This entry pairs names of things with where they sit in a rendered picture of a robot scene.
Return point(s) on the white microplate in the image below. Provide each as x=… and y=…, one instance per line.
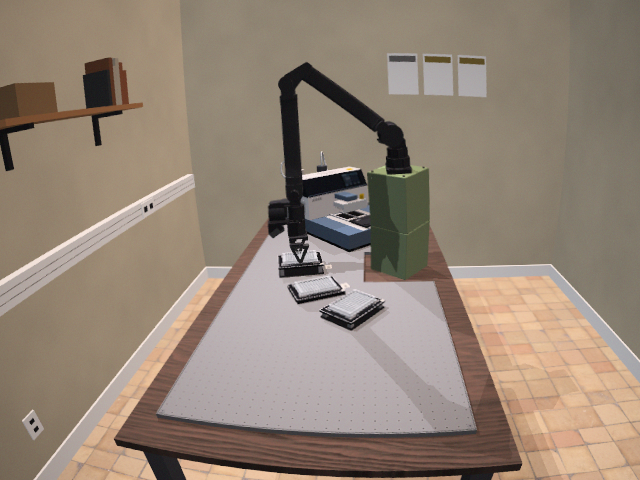
x=289, y=258
x=315, y=285
x=349, y=306

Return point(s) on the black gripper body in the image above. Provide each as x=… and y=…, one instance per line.
x=302, y=234

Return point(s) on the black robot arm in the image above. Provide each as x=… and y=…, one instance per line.
x=397, y=159

